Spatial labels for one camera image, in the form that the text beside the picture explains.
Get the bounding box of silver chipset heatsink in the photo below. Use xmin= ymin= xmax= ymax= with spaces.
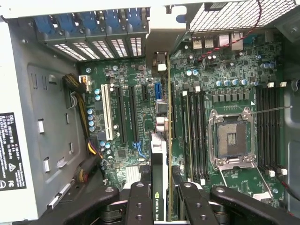
xmin=125 ymin=165 xmax=142 ymax=185

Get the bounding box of metal socket cover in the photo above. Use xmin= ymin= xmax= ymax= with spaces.
xmin=219 ymin=161 xmax=274 ymax=202

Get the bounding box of CPU socket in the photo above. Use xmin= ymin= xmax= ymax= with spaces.
xmin=208 ymin=106 xmax=257 ymax=171

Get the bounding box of white expansion slot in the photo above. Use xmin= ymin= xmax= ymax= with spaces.
xmin=100 ymin=83 xmax=114 ymax=142

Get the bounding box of blue expansion slot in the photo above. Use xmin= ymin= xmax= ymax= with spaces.
xmin=154 ymin=82 xmax=163 ymax=101

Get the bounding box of thin metal locking lever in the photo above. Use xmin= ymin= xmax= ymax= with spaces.
xmin=248 ymin=105 xmax=293 ymax=117

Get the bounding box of green motherboard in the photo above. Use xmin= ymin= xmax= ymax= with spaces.
xmin=78 ymin=30 xmax=285 ymax=207

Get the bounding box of open black PC case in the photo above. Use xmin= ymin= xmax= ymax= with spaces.
xmin=0 ymin=0 xmax=300 ymax=225

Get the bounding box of grey power supply unit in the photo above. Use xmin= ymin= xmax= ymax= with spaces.
xmin=0 ymin=21 xmax=39 ymax=221

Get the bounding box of metal fan grille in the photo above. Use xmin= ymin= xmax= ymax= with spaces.
xmin=187 ymin=0 xmax=300 ymax=33

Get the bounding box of black yellow power cable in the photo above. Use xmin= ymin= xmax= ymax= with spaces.
xmin=62 ymin=72 xmax=104 ymax=184

